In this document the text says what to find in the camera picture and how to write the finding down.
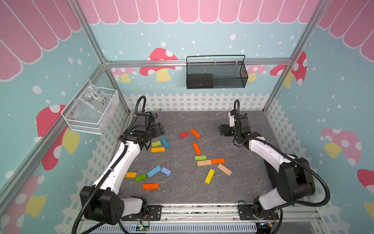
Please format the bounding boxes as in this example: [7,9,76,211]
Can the red small block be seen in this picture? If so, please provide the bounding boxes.
[180,132,189,138]

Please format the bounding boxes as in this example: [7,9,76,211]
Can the orange block short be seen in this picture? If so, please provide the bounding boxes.
[210,158,226,164]

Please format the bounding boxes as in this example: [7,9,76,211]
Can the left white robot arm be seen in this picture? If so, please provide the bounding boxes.
[71,96,165,234]

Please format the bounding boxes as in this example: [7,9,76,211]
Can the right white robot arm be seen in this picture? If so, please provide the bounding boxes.
[219,99,331,234]

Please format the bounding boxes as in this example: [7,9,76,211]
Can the green block upper left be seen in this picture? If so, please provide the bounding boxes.
[152,141,161,147]

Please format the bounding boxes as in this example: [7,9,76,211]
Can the green block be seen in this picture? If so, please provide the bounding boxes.
[135,174,147,182]
[152,141,161,147]
[195,156,206,161]

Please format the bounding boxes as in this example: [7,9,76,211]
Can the teal block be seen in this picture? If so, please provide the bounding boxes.
[160,137,170,149]

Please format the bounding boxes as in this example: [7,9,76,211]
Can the yellow-orange block upper left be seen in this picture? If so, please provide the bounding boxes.
[151,147,165,153]

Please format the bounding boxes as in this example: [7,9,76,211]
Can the light blue long block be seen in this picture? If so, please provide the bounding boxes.
[147,165,161,177]

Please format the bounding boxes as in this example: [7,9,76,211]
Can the green block centre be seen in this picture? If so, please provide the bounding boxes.
[195,156,206,161]

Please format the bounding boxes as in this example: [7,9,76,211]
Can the natural wood block right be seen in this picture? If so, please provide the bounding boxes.
[217,164,232,176]

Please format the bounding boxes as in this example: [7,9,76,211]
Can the natural wood block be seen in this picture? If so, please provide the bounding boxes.
[197,160,211,166]
[217,164,232,176]

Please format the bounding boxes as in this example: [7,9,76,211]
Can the green block lower left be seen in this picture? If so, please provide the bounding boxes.
[135,174,147,182]

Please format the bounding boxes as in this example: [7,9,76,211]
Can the yellow-orange small block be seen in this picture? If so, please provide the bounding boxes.
[125,172,137,178]

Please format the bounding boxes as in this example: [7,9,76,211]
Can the natural wood block left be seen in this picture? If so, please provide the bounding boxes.
[197,160,211,166]

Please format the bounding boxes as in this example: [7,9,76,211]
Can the light blue short block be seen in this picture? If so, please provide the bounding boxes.
[161,167,171,176]

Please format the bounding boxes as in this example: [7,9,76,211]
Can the yellow long block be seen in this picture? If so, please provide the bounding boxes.
[205,169,215,184]

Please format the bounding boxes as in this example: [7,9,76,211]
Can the orange block front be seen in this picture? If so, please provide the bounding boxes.
[142,183,159,190]

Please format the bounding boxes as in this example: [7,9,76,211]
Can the black box in basket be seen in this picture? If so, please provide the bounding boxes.
[187,74,214,89]

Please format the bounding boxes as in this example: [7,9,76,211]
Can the clear plastic bag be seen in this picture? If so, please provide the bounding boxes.
[76,82,112,115]

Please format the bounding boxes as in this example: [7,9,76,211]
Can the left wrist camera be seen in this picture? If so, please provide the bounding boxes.
[135,112,157,128]

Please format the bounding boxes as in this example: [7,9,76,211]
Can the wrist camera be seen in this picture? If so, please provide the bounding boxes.
[228,110,249,127]
[135,112,157,128]

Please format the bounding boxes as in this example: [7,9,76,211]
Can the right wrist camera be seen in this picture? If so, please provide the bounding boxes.
[228,110,249,127]

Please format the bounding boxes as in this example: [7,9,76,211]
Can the black wire basket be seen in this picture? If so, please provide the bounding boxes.
[186,55,248,89]

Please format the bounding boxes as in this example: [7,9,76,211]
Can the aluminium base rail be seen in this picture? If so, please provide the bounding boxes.
[93,202,328,234]

